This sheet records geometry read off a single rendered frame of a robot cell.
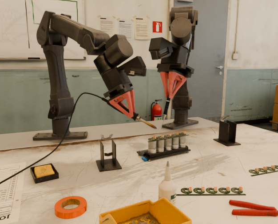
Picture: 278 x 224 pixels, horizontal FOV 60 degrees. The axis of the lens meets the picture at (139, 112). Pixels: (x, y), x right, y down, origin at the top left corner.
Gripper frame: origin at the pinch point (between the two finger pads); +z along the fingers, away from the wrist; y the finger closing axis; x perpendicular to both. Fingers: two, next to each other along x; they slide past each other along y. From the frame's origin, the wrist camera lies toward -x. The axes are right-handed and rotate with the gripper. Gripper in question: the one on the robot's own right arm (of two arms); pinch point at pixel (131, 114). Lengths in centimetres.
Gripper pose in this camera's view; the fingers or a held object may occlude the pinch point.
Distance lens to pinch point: 74.7
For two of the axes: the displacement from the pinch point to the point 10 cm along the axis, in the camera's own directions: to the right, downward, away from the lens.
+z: 4.6, 8.9, 0.4
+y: 2.7, -1.8, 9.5
